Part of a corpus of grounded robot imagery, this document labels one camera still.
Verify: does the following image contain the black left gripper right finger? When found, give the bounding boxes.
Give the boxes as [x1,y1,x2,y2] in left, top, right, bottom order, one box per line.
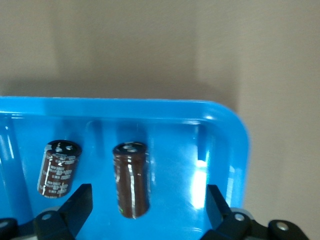
[201,184,310,240]

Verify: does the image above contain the small black connector block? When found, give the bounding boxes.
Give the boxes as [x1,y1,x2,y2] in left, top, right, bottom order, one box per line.
[36,139,83,199]

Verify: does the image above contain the long brown electrolytic capacitor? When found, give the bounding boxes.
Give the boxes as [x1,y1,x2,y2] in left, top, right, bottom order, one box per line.
[112,141,151,220]

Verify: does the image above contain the blue plastic tray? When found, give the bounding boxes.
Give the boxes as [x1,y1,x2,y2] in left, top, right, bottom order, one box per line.
[0,96,252,240]

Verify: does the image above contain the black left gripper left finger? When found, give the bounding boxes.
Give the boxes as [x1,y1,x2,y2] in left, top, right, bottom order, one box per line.
[0,183,94,240]

